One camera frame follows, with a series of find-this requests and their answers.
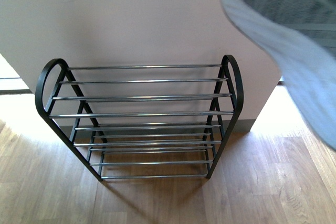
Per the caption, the black metal shoe rack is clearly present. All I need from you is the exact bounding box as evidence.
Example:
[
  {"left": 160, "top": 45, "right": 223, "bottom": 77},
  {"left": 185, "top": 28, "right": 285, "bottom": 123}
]
[{"left": 35, "top": 55, "right": 244, "bottom": 181}]

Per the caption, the grey knit sneaker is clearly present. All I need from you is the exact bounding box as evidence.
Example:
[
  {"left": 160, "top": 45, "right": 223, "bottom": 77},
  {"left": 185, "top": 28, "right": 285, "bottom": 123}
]
[{"left": 221, "top": 0, "right": 335, "bottom": 148}]

